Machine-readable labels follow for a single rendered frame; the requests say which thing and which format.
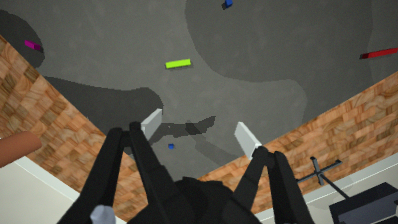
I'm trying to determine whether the lime green rod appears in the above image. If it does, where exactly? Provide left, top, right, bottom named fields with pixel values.
left=166, top=59, right=191, bottom=68

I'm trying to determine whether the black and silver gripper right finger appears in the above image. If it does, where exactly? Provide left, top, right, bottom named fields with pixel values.
left=218, top=122, right=315, bottom=224

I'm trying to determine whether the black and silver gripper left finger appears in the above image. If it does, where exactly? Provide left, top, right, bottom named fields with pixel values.
left=56, top=109, right=195, bottom=224

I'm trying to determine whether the red rod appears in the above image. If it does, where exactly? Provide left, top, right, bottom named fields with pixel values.
left=362, top=48, right=398, bottom=59

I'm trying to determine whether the small magenta block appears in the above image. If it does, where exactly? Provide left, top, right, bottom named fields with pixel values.
left=25, top=40, right=40, bottom=50

